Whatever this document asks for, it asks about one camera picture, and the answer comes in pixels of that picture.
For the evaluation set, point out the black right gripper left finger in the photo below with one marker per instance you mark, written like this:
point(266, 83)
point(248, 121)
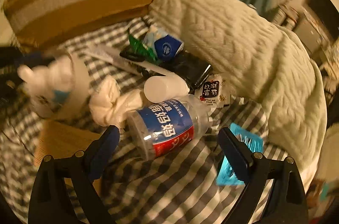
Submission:
point(50, 202)

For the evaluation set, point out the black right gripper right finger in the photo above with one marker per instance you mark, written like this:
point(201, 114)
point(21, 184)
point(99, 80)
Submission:
point(286, 201)

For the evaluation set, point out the white plastic bottle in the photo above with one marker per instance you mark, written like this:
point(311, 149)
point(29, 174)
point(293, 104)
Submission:
point(161, 88)

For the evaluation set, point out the translucent white comb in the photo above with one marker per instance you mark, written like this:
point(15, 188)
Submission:
point(112, 56)

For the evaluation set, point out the blue foil packet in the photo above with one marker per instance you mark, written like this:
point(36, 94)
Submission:
point(238, 145)

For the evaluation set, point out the white crumpled cloth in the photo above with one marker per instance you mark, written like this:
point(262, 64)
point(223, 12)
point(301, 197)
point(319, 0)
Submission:
point(109, 107)

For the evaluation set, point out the clear bottle blue red label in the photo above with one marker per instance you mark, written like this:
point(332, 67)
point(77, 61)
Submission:
point(162, 127)

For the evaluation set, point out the white snack sachet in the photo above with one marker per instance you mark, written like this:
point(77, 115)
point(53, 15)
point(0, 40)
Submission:
point(214, 92)

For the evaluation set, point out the green snack packet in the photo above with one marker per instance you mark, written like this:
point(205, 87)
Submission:
point(138, 48)

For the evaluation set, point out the cream knitted blanket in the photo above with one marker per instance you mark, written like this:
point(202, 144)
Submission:
point(262, 62)

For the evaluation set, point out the blue white tissue pack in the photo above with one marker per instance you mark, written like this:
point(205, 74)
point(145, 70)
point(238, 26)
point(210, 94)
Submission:
point(162, 44)

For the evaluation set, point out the black phone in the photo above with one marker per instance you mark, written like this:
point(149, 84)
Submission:
point(189, 67)

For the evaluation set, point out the black television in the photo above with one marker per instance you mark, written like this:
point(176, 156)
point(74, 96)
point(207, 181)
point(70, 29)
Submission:
point(327, 13)

